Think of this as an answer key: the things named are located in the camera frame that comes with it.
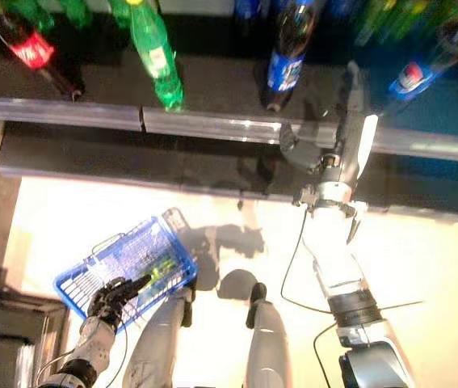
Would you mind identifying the robot left five-finger hand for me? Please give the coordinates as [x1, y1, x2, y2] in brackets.
[86, 274, 153, 329]

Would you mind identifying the green soda bottle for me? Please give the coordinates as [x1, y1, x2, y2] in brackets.
[125, 0, 186, 113]

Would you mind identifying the dark grey box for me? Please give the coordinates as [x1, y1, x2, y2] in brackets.
[0, 269, 69, 388]

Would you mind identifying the cola bottle red label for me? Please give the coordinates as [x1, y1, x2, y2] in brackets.
[0, 0, 87, 102]

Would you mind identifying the dark cola bottle blue label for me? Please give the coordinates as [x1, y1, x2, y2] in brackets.
[387, 2, 458, 116]
[259, 0, 319, 112]

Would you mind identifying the green drink item in basket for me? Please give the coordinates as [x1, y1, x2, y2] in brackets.
[142, 259, 178, 285]

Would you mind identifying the lower shelf edge rail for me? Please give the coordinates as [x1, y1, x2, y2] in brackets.
[0, 164, 458, 221]

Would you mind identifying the robot right five-finger hand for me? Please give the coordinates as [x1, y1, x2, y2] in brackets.
[279, 60, 380, 186]

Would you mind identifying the clear shelf price rail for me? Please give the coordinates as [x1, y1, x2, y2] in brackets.
[0, 95, 458, 165]

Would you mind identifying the blue wire shopping basket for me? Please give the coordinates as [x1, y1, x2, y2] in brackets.
[53, 207, 200, 333]

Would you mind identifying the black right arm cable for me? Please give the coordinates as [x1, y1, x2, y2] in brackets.
[279, 209, 345, 388]

